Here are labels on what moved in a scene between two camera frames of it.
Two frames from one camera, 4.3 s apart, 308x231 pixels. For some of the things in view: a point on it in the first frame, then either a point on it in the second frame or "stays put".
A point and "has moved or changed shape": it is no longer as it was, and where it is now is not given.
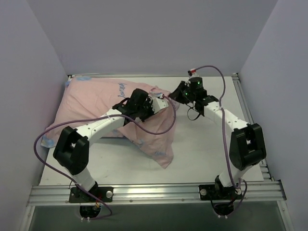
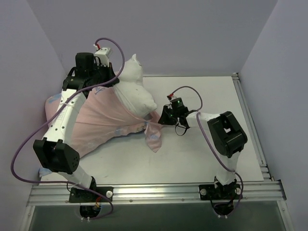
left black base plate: x=105 y=193 stays put
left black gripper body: x=147 y=107 → x=109 y=80
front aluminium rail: x=255 y=193 stays put
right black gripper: x=181 y=90 → x=164 y=115
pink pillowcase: x=83 y=98 has moved or changed shape
